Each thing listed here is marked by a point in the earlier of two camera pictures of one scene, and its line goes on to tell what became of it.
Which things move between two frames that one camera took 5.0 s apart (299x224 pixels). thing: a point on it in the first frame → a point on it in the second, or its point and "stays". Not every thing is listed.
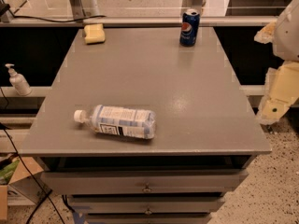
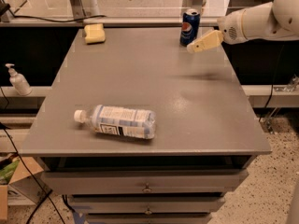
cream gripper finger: x=281 y=91 → x=205 y=41
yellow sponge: x=94 y=34 stays
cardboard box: x=28 y=180 stays
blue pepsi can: x=190 y=27 stays
